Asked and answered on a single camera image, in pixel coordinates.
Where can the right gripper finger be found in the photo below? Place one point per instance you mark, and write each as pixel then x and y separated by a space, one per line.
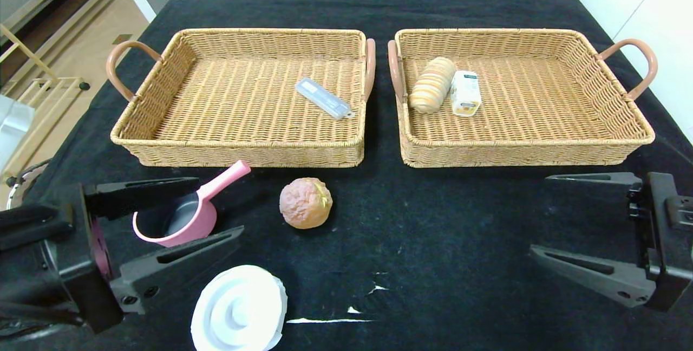
pixel 606 275
pixel 612 182

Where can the orange striped bread roll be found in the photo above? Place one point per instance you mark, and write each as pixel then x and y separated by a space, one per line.
pixel 430 88

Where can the round pinkish cream puff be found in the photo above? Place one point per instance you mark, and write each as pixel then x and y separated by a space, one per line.
pixel 306 205

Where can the small white drink carton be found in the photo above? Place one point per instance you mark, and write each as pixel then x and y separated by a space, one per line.
pixel 465 93

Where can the grey metal shelf unit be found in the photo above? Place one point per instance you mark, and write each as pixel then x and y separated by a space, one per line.
pixel 32 10

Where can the light wooden slatted rack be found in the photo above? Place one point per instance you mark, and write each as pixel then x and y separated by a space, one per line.
pixel 48 112

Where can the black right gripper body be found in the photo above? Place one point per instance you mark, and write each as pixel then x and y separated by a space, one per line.
pixel 661 240

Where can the rectangular wicker basket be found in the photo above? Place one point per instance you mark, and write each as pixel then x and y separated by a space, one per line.
pixel 243 123
pixel 541 102

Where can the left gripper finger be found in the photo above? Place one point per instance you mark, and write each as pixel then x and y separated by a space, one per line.
pixel 178 267
pixel 141 194

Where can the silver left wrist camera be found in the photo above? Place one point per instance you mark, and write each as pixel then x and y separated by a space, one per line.
pixel 11 129

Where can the white round lid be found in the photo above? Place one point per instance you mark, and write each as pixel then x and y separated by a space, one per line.
pixel 238 313

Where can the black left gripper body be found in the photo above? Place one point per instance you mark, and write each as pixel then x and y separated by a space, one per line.
pixel 93 256

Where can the clear plastic knife case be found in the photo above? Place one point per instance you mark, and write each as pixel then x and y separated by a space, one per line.
pixel 322 96

